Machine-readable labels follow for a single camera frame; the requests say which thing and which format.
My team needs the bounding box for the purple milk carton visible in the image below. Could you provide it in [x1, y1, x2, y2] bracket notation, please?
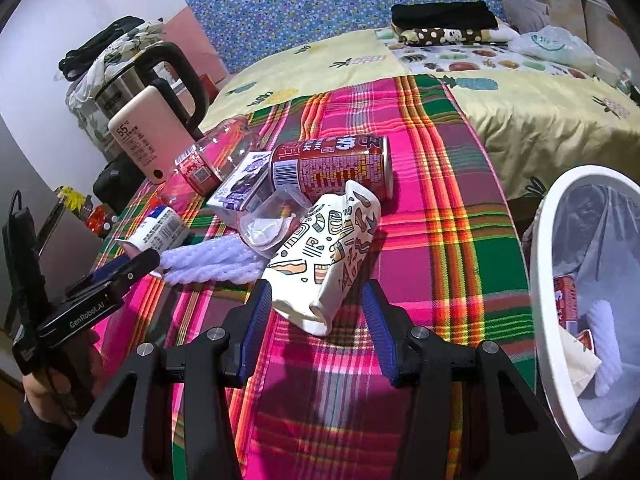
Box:
[206, 152, 273, 229]

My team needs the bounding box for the white paper bag green print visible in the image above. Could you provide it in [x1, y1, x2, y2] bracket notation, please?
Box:
[559, 326, 602, 396]

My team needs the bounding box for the white foam fruit net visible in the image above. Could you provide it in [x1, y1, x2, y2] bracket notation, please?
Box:
[587, 300, 623, 398]

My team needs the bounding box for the white round trash bin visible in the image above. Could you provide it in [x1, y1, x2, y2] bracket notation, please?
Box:
[529, 165, 639, 479]

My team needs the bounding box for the left human hand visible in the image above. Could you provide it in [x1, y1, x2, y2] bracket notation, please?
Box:
[22, 330, 104, 429]

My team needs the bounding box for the grey refrigerator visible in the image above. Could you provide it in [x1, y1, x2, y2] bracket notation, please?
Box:
[0, 114, 104, 361]

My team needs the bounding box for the white blue small carton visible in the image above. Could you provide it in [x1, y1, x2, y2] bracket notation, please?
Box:
[116, 205, 190, 278]

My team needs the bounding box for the black pouch beside kettle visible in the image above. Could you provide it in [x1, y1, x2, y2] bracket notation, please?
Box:
[92, 153, 145, 214]

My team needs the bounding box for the patterned paper cup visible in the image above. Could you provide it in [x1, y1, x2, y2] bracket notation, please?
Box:
[262, 180, 381, 337]

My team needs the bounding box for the clear plastic bottle red label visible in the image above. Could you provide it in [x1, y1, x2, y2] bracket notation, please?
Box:
[156, 115, 256, 212]

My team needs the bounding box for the clear plastic cup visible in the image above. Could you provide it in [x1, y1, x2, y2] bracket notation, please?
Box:
[240, 185, 311, 259]

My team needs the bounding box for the pink white electric kettle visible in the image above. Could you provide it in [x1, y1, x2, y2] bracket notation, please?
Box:
[94, 41, 209, 184]

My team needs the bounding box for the red can in bin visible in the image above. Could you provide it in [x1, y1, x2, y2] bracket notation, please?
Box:
[553, 275, 578, 336]

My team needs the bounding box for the pineapple print fabric pile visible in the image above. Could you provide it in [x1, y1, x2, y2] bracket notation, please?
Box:
[65, 21, 164, 159]

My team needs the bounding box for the red drink can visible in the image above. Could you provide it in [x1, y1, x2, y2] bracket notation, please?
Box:
[269, 133, 394, 203]

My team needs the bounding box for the grey plastic bin liner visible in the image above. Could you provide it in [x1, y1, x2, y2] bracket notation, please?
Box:
[552, 185, 639, 434]

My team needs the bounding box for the black bag on pile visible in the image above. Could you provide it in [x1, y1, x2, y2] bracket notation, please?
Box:
[58, 15, 143, 82]

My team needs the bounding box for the yellow pineapple bed sheet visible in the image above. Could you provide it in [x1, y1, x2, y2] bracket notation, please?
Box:
[201, 29, 639, 198]

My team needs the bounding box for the fruit print white cloth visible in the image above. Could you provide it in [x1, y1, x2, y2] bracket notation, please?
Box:
[374, 27, 590, 79]

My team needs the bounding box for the brown polka dot pillow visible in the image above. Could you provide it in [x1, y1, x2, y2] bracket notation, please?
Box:
[393, 23, 520, 47]

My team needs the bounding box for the white plastic bag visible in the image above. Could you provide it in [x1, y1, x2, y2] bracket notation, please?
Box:
[508, 25, 598, 75]

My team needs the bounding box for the small green white bottle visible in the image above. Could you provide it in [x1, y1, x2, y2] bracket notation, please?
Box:
[616, 68, 640, 106]

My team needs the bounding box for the black folded clothing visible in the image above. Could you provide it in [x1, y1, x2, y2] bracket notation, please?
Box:
[390, 0, 498, 30]

